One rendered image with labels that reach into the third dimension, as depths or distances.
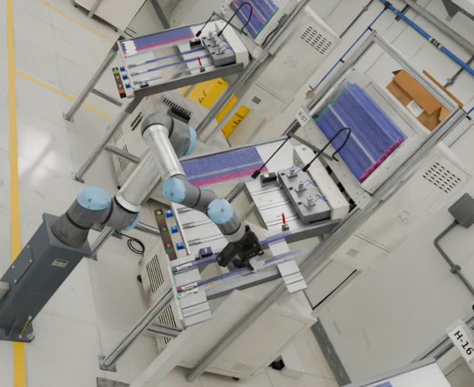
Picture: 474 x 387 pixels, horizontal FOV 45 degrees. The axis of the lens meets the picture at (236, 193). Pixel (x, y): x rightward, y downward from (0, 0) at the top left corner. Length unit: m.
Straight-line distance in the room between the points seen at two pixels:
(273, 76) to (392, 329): 1.88
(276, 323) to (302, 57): 1.74
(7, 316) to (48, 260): 0.36
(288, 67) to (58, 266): 2.09
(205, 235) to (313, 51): 1.71
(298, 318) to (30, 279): 1.38
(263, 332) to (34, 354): 1.14
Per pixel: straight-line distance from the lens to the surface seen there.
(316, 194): 2.67
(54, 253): 2.36
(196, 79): 3.64
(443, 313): 3.92
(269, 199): 2.73
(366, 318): 4.22
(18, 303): 2.56
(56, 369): 2.71
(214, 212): 1.82
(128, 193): 2.30
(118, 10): 6.90
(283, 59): 3.77
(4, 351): 2.65
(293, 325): 3.11
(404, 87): 3.12
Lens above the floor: 1.90
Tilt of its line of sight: 21 degrees down
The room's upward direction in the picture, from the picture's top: 42 degrees clockwise
